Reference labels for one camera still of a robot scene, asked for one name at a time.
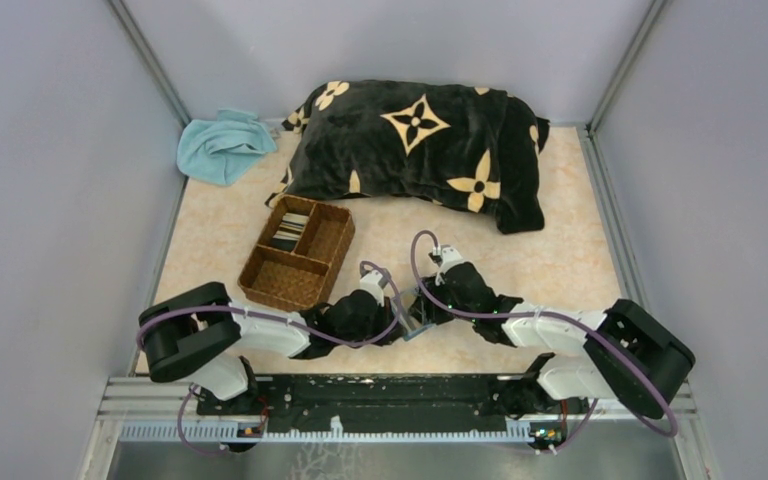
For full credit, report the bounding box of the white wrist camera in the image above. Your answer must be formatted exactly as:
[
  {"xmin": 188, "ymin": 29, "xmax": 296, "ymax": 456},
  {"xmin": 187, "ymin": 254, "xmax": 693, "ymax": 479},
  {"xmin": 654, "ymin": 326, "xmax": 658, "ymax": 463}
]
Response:
[
  {"xmin": 429, "ymin": 244, "xmax": 466, "ymax": 275},
  {"xmin": 358, "ymin": 270, "xmax": 388, "ymax": 307}
]

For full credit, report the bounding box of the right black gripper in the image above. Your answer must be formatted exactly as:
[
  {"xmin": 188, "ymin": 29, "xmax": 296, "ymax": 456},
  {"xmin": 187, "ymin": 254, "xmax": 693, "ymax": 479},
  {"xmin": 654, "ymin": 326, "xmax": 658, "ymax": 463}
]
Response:
[{"xmin": 407, "ymin": 275, "xmax": 477, "ymax": 326}]

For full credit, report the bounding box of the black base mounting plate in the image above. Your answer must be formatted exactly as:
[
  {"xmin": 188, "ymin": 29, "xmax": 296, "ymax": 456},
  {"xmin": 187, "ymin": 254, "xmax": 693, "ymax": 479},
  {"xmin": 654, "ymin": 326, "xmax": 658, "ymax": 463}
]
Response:
[{"xmin": 196, "ymin": 374, "xmax": 589, "ymax": 434}]

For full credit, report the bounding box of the aluminium front rail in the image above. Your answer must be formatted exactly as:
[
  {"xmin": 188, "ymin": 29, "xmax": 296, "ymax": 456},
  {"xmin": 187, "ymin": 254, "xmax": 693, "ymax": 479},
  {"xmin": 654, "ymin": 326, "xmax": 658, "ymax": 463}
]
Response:
[{"xmin": 97, "ymin": 374, "xmax": 698, "ymax": 444}]

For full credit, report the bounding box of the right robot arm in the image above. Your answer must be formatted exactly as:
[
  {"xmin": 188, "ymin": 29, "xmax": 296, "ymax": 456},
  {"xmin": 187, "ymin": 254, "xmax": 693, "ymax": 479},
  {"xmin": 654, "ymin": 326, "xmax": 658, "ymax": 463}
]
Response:
[{"xmin": 415, "ymin": 261, "xmax": 696, "ymax": 420}]

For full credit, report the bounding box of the light blue cloth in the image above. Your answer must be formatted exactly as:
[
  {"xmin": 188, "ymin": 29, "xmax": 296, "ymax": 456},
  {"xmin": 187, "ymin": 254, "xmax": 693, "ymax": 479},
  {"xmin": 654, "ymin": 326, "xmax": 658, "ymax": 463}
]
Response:
[{"xmin": 176, "ymin": 109, "xmax": 277, "ymax": 187}]

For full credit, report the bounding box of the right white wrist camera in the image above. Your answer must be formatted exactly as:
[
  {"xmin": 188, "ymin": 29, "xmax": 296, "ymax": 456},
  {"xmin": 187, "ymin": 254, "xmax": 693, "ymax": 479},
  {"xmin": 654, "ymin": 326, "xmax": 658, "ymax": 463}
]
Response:
[{"xmin": 429, "ymin": 244, "xmax": 466, "ymax": 275}]

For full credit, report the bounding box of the teal leather card holder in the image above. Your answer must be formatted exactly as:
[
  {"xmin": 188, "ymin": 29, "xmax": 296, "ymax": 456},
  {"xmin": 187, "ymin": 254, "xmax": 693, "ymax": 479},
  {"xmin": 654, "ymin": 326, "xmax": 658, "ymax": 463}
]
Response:
[{"xmin": 401, "ymin": 312, "xmax": 435, "ymax": 341}]

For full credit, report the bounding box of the purple cable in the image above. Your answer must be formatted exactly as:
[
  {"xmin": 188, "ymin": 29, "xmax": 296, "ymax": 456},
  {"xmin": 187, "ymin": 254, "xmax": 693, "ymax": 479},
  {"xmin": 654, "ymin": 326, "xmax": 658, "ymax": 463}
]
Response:
[
  {"xmin": 410, "ymin": 229, "xmax": 680, "ymax": 455},
  {"xmin": 135, "ymin": 260, "xmax": 408, "ymax": 458}
]

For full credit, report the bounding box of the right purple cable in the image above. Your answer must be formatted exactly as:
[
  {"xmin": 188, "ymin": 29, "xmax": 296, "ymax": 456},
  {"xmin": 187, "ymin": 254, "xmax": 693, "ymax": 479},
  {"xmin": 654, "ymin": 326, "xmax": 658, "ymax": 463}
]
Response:
[{"xmin": 410, "ymin": 229, "xmax": 680, "ymax": 455}]

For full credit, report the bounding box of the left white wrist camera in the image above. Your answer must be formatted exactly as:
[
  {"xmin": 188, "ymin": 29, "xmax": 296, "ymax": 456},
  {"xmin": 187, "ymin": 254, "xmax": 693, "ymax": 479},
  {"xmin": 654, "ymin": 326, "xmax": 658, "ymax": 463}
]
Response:
[{"xmin": 358, "ymin": 270, "xmax": 388, "ymax": 307}]

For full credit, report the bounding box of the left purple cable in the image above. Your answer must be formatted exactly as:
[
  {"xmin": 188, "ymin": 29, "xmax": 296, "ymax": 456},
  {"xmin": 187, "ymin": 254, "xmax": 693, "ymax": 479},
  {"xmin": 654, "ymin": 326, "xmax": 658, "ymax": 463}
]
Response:
[{"xmin": 135, "ymin": 260, "xmax": 408, "ymax": 458}]

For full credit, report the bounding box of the woven brown divided basket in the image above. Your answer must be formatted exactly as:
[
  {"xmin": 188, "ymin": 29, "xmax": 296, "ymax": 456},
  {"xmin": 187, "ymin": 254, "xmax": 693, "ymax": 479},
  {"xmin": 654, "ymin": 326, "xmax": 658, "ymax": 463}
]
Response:
[{"xmin": 237, "ymin": 195, "xmax": 355, "ymax": 311}]

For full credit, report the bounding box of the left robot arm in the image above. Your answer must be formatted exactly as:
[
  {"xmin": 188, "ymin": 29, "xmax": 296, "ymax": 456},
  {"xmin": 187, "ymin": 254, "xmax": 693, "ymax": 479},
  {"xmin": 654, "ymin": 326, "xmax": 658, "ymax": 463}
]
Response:
[{"xmin": 137, "ymin": 282, "xmax": 404, "ymax": 414}]

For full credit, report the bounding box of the black pillow with tan flowers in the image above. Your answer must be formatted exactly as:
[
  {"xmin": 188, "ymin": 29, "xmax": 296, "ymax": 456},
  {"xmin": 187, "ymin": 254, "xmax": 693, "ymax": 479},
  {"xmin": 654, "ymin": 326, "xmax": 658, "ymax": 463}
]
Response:
[{"xmin": 265, "ymin": 80, "xmax": 550, "ymax": 234}]

